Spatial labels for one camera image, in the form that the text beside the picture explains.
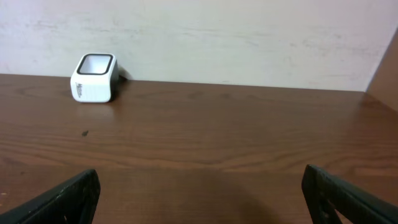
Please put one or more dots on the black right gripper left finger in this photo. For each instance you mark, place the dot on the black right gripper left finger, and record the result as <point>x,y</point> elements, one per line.
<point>73,201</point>

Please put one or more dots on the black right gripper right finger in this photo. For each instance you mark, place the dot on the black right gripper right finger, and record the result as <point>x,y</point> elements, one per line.
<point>327,195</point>

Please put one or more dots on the white barcode scanner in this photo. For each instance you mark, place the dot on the white barcode scanner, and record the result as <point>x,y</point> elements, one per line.
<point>95,78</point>

